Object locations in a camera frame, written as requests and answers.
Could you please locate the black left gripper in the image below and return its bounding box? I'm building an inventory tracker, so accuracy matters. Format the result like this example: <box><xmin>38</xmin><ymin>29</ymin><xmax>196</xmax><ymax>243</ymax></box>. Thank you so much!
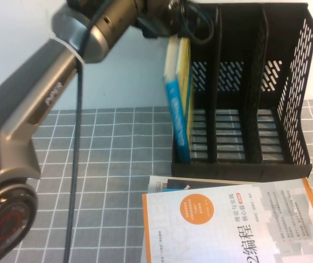
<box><xmin>137</xmin><ymin>0</ymin><xmax>193</xmax><ymax>39</ymax></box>

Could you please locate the yellow-green mechanical devices book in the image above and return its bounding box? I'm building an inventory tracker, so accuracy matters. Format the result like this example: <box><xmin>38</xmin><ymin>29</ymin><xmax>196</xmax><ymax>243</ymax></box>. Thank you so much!
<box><xmin>163</xmin><ymin>35</ymin><xmax>196</xmax><ymax>164</ymax></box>

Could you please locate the black plastic book stand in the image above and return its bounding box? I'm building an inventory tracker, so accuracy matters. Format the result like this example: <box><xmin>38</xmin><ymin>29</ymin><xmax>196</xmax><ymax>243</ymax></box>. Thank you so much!
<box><xmin>170</xmin><ymin>2</ymin><xmax>313</xmax><ymax>184</ymax></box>

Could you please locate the white book with QR code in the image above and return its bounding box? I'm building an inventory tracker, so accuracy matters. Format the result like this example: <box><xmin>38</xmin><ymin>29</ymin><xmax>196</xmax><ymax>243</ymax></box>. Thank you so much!
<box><xmin>147</xmin><ymin>175</ymin><xmax>256</xmax><ymax>196</ymax></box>

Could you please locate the white book with orange border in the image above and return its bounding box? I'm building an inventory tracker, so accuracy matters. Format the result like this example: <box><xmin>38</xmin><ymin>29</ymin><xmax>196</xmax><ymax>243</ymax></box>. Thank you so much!
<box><xmin>142</xmin><ymin>177</ymin><xmax>313</xmax><ymax>263</ymax></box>

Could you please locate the grey checked tablecloth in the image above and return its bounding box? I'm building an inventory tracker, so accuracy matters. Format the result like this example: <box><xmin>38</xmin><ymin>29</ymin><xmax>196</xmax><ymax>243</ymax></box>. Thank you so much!
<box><xmin>0</xmin><ymin>99</ymin><xmax>313</xmax><ymax>263</ymax></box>

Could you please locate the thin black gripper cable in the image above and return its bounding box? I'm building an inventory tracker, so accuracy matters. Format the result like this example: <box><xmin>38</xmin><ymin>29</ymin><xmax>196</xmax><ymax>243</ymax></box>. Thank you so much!
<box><xmin>170</xmin><ymin>0</ymin><xmax>215</xmax><ymax>46</ymax></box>

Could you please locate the thick black camera cable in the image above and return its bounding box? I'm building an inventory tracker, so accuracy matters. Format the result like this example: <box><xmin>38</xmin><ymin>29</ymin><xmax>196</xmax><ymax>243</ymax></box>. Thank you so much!
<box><xmin>64</xmin><ymin>0</ymin><xmax>113</xmax><ymax>263</ymax></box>

